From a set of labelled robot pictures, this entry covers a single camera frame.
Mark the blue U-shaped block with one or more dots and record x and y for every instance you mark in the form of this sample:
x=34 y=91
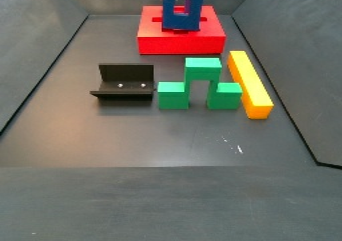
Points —
x=185 y=20

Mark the yellow long bar block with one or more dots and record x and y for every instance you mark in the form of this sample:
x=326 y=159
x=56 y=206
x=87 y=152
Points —
x=255 y=98

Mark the green stepped arch block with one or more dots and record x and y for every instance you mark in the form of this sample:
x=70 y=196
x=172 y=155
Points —
x=223 y=94

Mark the red base block with slots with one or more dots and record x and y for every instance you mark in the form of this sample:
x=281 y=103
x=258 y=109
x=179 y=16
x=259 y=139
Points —
x=174 y=42

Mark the purple U-shaped block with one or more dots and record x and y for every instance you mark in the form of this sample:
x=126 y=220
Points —
x=187 y=5

